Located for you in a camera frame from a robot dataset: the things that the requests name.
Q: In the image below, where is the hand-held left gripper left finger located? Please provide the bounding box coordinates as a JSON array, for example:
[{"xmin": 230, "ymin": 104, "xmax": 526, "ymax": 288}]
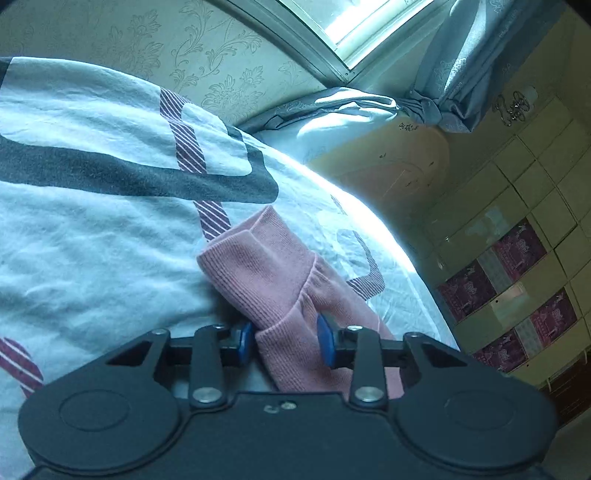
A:
[{"xmin": 105, "ymin": 322, "xmax": 254, "ymax": 409}]

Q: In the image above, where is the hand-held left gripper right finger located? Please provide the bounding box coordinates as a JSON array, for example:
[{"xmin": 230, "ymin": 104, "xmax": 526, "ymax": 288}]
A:
[{"xmin": 316, "ymin": 314, "xmax": 463, "ymax": 409}]

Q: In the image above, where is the pink knit sweater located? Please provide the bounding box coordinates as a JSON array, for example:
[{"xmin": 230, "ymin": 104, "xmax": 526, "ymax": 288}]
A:
[{"xmin": 196, "ymin": 205, "xmax": 407, "ymax": 400}]

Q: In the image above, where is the cream headboard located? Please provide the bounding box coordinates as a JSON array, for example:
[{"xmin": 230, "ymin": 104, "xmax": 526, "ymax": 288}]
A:
[{"xmin": 307, "ymin": 122, "xmax": 451, "ymax": 232}]

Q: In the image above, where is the printed bedsheet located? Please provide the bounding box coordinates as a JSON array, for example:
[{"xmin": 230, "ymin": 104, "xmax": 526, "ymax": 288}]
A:
[{"xmin": 0, "ymin": 55, "xmax": 462, "ymax": 462}]

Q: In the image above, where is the light blue pillow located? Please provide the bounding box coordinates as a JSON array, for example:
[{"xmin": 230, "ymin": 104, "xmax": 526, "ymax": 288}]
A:
[{"xmin": 238, "ymin": 85, "xmax": 400, "ymax": 162}]

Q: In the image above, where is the dark brown door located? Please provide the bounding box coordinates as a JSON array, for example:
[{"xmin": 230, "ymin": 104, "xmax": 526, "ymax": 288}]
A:
[{"xmin": 540, "ymin": 355, "xmax": 591, "ymax": 425}]

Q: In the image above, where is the blue-grey curtain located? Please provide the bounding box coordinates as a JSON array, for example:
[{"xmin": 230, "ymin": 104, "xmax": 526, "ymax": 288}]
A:
[{"xmin": 397, "ymin": 0, "xmax": 511, "ymax": 134}]

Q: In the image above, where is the window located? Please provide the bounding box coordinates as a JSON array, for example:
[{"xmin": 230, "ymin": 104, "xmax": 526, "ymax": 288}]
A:
[{"xmin": 222, "ymin": 0, "xmax": 444, "ymax": 86}]

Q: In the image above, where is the pink wall poster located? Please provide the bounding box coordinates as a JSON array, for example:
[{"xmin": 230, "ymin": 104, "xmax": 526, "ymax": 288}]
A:
[{"xmin": 473, "ymin": 330, "xmax": 529, "ymax": 372}]

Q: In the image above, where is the metal wall hook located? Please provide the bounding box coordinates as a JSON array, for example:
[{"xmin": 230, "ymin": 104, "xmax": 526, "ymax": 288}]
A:
[{"xmin": 494, "ymin": 85, "xmax": 539, "ymax": 127}]

